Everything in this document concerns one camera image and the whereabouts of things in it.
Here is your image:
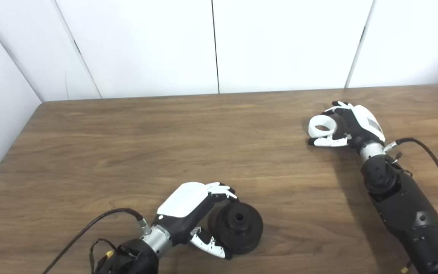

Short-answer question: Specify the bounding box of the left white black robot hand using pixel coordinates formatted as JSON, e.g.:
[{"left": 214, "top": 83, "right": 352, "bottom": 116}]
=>
[{"left": 152, "top": 182, "right": 238, "bottom": 260}]

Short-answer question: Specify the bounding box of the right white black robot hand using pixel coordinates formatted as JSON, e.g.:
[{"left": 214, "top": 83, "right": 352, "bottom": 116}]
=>
[{"left": 308, "top": 101, "right": 386, "bottom": 151}]

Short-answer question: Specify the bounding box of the white plastic ring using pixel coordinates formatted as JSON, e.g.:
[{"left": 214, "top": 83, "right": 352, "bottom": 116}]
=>
[{"left": 308, "top": 114, "right": 338, "bottom": 139}]

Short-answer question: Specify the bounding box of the round black plastic part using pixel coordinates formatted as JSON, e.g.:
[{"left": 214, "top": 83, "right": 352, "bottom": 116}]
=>
[{"left": 208, "top": 202, "right": 263, "bottom": 255}]

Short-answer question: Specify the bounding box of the thin black wire loop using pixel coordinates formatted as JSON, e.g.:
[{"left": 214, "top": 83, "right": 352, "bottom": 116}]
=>
[{"left": 390, "top": 152, "right": 413, "bottom": 176}]

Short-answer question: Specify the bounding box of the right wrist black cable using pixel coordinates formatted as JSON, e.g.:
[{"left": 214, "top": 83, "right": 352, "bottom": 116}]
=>
[{"left": 383, "top": 138, "right": 438, "bottom": 246}]

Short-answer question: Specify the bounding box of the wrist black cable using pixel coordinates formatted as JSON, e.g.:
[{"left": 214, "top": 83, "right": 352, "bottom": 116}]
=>
[
  {"left": 42, "top": 207, "right": 152, "bottom": 274},
  {"left": 383, "top": 138, "right": 438, "bottom": 246}
]

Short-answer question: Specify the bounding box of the thin wire with yellow connector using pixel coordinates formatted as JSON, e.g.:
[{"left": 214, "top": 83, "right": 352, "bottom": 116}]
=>
[{"left": 90, "top": 238, "right": 116, "bottom": 273}]

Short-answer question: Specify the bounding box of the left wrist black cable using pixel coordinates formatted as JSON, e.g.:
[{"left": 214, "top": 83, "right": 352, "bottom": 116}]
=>
[{"left": 42, "top": 207, "right": 152, "bottom": 274}]

